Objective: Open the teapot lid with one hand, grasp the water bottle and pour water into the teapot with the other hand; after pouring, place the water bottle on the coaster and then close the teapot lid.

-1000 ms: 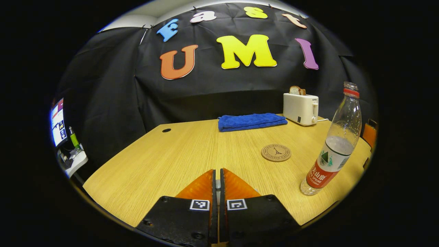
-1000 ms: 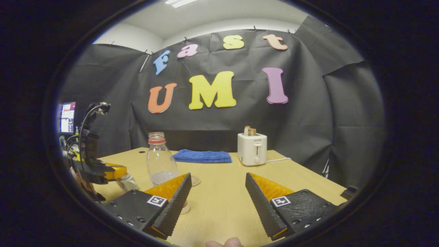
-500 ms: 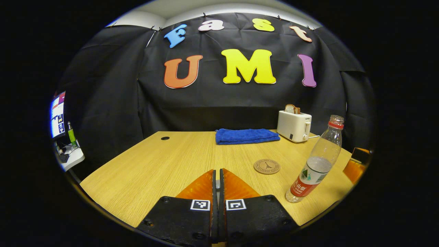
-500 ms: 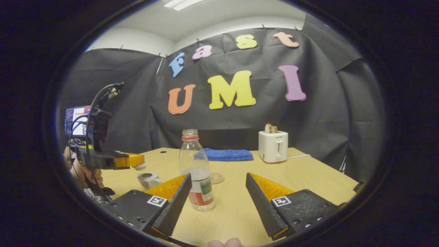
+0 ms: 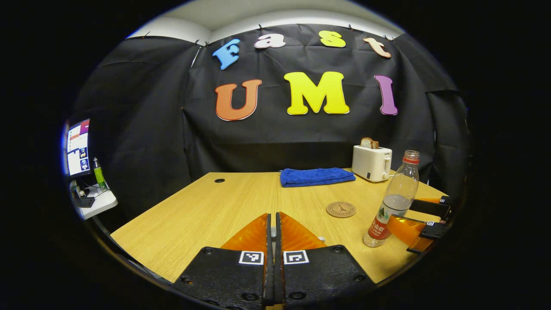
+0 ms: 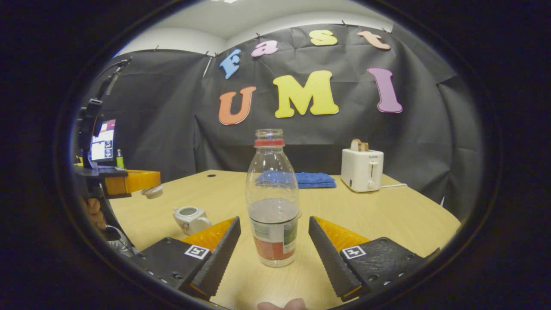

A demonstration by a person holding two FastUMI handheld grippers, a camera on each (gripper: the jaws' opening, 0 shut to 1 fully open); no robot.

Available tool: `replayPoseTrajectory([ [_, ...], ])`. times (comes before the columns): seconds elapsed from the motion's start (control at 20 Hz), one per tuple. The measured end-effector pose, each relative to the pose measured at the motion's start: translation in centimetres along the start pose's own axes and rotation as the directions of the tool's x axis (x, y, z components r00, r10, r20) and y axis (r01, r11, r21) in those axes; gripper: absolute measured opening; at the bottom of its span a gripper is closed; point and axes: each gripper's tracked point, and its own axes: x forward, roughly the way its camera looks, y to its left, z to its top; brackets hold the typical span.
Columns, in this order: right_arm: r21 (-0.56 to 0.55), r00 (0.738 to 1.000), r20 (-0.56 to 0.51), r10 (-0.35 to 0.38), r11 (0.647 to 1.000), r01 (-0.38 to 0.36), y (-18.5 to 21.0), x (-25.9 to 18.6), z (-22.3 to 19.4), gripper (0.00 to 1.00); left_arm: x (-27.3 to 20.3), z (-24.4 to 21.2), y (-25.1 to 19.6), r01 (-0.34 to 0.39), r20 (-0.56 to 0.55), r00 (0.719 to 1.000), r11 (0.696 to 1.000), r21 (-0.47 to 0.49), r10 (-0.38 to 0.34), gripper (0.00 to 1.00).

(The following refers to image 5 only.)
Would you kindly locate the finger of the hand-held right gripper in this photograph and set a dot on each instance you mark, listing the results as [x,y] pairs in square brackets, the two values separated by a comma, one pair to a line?
[426,207]
[432,230]

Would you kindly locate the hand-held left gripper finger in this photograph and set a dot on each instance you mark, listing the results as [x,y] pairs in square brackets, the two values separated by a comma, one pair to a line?
[268,267]
[279,267]

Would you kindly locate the clear plastic water bottle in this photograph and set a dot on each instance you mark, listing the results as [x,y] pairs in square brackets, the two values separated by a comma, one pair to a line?
[398,193]

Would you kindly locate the round wooden coaster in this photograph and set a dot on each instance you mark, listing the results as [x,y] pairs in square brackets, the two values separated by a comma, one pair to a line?
[341,209]

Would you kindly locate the green bottle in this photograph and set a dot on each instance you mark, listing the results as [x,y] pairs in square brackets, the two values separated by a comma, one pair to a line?
[99,174]

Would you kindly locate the white toaster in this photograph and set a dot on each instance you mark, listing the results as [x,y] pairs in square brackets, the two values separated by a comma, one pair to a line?
[370,163]

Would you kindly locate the bread slice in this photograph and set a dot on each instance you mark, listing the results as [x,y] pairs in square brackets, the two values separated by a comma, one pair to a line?
[369,144]

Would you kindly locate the blue folded towel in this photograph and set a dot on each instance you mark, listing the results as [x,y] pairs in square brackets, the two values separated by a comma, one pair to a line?
[316,177]

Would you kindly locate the white side table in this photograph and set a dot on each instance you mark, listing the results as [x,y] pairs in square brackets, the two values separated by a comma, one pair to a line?
[101,202]

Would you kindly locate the computer monitor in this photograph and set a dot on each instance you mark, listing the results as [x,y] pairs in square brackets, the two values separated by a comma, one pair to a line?
[77,148]

